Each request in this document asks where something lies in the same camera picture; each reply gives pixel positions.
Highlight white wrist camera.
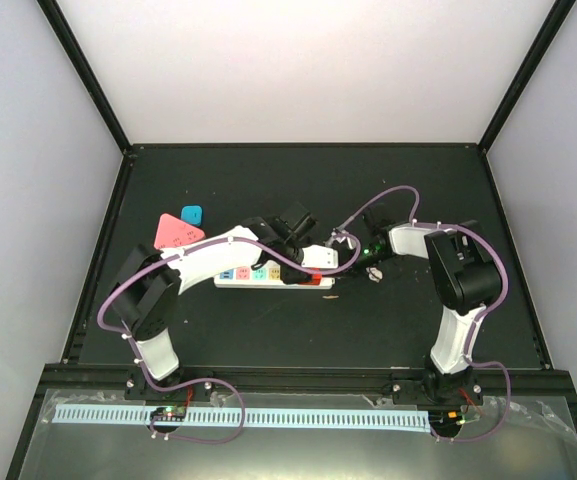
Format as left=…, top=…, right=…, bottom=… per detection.
left=301, top=245, right=339, bottom=270
left=327, top=228, right=361, bottom=251

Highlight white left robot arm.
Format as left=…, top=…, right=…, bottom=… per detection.
left=98, top=204, right=337, bottom=399

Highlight blue square plug adapter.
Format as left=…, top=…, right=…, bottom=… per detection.
left=180, top=205, right=203, bottom=227

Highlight right controller circuit board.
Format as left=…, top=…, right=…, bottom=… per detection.
left=429, top=410, right=476, bottom=427

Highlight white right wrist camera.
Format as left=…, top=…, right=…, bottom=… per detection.
left=327, top=228, right=361, bottom=251

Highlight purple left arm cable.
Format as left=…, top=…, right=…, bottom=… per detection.
left=96, top=236, right=362, bottom=444

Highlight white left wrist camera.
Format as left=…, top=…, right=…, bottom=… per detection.
left=301, top=245, right=339, bottom=270

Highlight black left frame post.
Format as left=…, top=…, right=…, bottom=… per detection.
left=37, top=0, right=132, bottom=153

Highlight left controller circuit board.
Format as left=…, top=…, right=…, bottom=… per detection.
left=150, top=406, right=187, bottom=422

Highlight black frame post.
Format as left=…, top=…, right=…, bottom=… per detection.
left=478, top=0, right=576, bottom=153
left=37, top=0, right=132, bottom=153

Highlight pink triangular socket adapter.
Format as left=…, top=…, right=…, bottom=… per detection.
left=154, top=213, right=205, bottom=250

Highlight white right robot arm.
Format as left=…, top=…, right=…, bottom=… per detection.
left=346, top=204, right=507, bottom=404

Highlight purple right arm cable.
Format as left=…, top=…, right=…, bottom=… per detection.
left=332, top=185, right=513, bottom=444

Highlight black front mounting rail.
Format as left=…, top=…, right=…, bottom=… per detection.
left=42, top=363, right=569, bottom=401

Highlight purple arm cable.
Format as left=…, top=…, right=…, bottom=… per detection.
left=96, top=236, right=362, bottom=444
left=332, top=185, right=513, bottom=444

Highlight white power strip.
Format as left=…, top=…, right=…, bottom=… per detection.
left=213, top=263, right=335, bottom=290

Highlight controller circuit board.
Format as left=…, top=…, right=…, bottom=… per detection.
left=429, top=410, right=476, bottom=427
left=150, top=406, right=187, bottom=422

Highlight black right frame post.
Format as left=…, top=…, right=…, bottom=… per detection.
left=478, top=0, right=576, bottom=153

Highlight light blue slotted cable duct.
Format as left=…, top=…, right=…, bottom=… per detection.
left=52, top=404, right=431, bottom=433

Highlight red cube socket adapter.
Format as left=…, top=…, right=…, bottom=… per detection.
left=299, top=273, right=322, bottom=285

